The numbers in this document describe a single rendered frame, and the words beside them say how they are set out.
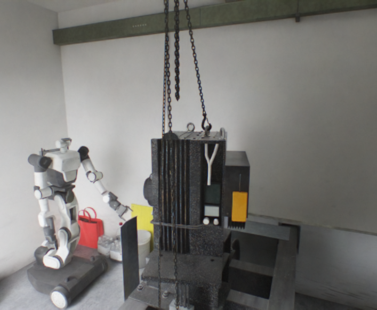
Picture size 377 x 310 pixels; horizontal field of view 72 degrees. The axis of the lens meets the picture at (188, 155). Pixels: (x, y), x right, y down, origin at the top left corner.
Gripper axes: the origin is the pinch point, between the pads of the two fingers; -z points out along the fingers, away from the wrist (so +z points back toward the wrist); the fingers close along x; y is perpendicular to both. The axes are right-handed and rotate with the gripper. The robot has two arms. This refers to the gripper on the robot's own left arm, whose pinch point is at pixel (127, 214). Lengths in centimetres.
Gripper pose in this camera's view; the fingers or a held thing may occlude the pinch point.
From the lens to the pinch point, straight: 256.1
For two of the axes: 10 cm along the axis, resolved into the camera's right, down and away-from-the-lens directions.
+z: -8.0, -5.8, 1.6
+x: 6.0, -7.9, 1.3
